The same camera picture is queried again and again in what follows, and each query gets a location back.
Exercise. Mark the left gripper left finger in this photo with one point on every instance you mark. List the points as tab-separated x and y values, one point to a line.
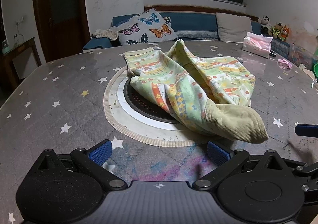
90	162

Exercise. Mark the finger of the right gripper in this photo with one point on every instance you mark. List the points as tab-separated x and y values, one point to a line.
306	130

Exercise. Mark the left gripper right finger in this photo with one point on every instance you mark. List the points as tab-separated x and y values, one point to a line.
227	162

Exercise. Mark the colourful patterned child's garment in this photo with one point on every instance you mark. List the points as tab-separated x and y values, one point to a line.
208	95

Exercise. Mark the grey star-patterned table cover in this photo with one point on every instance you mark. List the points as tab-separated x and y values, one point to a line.
61	106

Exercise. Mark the green plastic bowl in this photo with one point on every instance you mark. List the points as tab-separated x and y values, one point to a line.
315	70

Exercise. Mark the clear toy storage box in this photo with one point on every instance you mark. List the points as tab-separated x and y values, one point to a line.
299	55

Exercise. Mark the round black table hotplate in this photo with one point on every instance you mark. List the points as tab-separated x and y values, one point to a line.
145	107

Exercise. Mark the pink tissue pack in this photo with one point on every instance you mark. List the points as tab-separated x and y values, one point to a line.
257	44

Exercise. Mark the yellow orange plush toys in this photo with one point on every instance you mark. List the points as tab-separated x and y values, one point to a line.
280	31

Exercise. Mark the panda plush toy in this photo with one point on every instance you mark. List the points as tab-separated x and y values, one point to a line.
266	28

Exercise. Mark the wooden side table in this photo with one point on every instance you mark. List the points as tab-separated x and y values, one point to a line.
9	57

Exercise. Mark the grey plain cushion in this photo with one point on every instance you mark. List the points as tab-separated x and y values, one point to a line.
232	27

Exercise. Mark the cream cloth on sofa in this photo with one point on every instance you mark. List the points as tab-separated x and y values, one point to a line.
105	33

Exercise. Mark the blue sofa bench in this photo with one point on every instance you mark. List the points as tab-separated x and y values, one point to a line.
191	26

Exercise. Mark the butterfly print pillow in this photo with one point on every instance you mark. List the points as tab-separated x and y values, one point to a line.
148	26

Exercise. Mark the dark wooden door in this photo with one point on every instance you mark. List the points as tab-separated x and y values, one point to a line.
62	27

